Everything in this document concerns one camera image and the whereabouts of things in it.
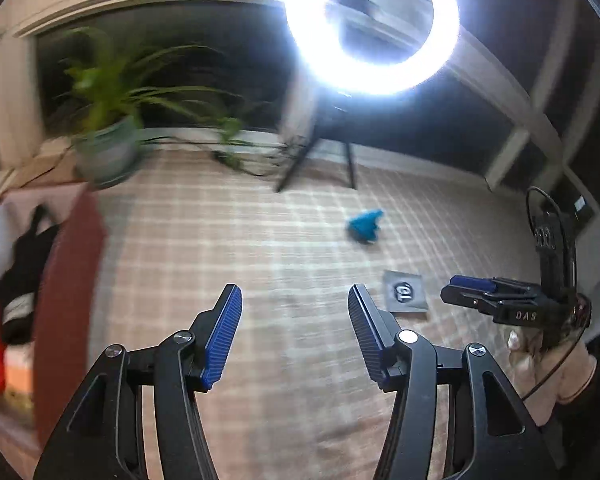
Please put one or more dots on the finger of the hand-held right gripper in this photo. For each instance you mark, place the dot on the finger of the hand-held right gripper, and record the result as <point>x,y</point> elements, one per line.
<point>475,282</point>
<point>505,310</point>

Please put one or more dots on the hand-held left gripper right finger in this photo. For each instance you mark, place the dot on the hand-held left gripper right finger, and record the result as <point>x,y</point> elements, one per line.
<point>367,335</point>

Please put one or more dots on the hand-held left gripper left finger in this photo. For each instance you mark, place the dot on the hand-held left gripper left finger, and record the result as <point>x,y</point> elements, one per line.
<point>222,340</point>

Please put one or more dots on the blue cloth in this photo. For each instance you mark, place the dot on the blue cloth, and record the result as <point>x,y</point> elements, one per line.
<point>365,225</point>

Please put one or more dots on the red cardboard box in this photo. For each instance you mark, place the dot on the red cardboard box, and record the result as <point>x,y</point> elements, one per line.
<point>65,310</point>

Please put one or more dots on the orange tissue pack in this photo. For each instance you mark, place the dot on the orange tissue pack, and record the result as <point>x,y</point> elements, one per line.
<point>17,367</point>

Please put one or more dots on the black knit glove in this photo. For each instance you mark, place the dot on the black knit glove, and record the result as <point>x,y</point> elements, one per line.
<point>25,275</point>

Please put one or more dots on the person's right forearm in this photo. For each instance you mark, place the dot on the person's right forearm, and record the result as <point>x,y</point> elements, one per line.
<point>585,430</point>

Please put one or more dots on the person's right hand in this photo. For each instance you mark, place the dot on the person's right hand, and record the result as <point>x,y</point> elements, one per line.
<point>565,375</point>

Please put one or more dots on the grey marker card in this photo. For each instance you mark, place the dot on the grey marker card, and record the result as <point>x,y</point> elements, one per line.
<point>405,292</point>

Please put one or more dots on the beige checkered blanket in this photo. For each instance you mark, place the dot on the beige checkered blanket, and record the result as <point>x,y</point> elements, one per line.
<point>280,250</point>

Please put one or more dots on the black tripod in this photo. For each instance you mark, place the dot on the black tripod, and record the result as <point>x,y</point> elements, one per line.
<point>300,160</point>

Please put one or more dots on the grey-green flower pot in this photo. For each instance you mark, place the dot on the grey-green flower pot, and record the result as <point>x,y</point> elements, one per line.
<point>105,152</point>

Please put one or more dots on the green spider plant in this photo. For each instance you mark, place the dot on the green spider plant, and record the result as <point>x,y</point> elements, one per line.
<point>110,85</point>

